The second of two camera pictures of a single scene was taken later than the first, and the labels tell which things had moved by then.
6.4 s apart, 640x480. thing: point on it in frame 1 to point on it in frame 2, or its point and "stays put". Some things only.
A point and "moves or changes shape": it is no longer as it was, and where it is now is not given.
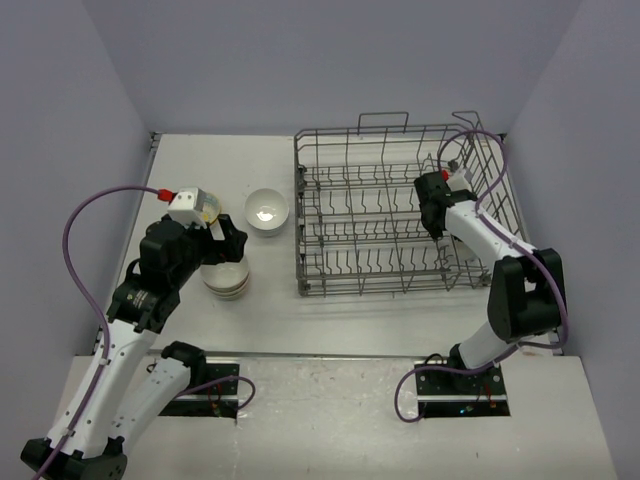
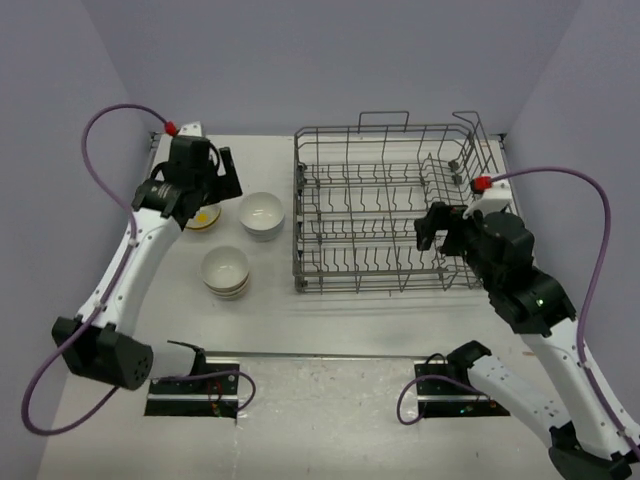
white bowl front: x=465 y=253 moves or changes shape
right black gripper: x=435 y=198 to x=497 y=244
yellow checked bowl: x=211 y=208 stays put
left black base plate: x=218 y=400 stays put
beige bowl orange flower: x=225 y=274 stays put
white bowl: x=266 y=209 to x=268 y=232
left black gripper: x=235 y=239 to x=226 y=185
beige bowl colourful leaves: x=228 y=298 stays put
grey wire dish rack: x=360 y=226 stays put
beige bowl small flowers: x=231 y=292 stays put
